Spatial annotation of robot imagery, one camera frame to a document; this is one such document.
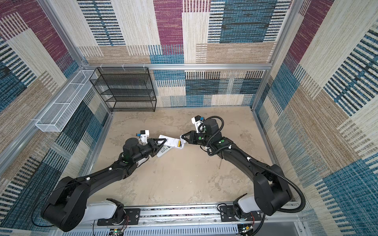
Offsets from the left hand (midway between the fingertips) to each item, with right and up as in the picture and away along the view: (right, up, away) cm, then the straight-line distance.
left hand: (167, 138), depth 80 cm
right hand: (+8, 0, -1) cm, 8 cm away
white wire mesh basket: (-52, +12, -7) cm, 53 cm away
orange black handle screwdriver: (+31, -17, +12) cm, 37 cm away
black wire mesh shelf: (-36, +33, +32) cm, 58 cm away
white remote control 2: (-4, -9, +17) cm, 19 cm away
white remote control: (+3, -3, +2) cm, 5 cm away
